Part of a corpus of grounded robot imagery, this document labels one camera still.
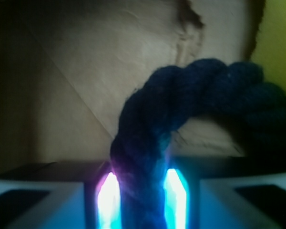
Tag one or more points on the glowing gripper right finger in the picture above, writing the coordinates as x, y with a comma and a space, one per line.
251, 202

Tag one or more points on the brown paper bag bin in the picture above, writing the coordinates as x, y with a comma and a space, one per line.
67, 66

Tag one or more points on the yellow sponge green backing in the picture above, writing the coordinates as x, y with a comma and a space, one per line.
270, 51

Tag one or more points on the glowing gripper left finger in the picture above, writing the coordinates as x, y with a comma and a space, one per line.
61, 204

